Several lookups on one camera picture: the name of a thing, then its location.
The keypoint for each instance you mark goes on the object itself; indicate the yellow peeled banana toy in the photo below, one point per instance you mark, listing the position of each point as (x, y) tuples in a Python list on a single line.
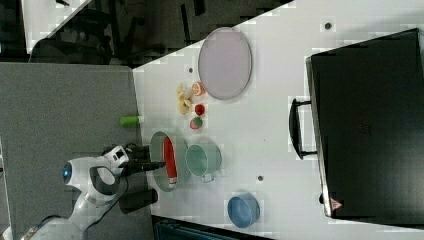
[(183, 99)]

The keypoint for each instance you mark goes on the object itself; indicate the red ketchup bottle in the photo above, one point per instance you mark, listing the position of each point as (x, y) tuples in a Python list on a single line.
[(169, 158)]

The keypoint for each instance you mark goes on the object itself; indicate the pink strawberry toy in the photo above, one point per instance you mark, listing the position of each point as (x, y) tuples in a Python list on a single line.
[(196, 123)]

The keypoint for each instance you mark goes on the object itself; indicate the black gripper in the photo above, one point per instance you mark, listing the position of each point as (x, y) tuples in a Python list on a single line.
[(139, 160)]

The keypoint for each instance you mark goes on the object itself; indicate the green pear toy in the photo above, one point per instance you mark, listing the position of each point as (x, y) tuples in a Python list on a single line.
[(129, 120)]

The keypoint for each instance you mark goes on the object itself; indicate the green plastic strainer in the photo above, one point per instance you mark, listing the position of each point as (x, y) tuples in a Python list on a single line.
[(156, 155)]

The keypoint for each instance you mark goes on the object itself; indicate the orange slice toy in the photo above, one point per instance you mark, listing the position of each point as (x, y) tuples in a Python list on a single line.
[(198, 89)]

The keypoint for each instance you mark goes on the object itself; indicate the green mug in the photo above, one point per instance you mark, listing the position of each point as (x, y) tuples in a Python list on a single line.
[(203, 160)]

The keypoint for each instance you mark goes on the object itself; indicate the blue cup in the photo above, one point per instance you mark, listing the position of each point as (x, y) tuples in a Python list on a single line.
[(243, 210)]

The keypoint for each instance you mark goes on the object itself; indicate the black cylinder container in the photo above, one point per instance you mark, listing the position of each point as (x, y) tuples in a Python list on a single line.
[(131, 202)]

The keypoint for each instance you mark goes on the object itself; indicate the grey round plate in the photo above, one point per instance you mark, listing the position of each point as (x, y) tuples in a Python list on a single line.
[(225, 63)]

